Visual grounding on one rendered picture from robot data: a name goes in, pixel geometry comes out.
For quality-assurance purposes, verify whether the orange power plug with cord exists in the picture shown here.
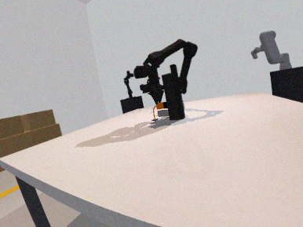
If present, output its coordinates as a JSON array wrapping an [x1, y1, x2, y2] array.
[[153, 102, 167, 119]]

